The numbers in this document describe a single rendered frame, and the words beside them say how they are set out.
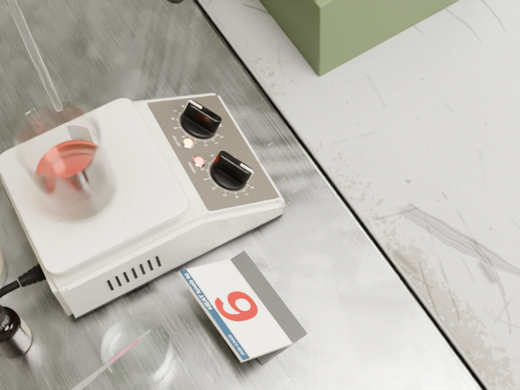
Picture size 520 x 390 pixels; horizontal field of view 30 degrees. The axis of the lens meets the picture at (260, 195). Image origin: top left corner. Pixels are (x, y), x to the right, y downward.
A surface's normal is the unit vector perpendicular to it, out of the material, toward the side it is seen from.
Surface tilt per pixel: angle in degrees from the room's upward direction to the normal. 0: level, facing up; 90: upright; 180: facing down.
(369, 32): 90
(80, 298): 90
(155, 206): 0
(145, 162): 0
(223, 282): 40
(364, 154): 0
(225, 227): 90
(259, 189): 30
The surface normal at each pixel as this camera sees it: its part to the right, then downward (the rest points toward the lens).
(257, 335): 0.49, -0.69
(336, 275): -0.05, -0.46
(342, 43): 0.52, 0.75
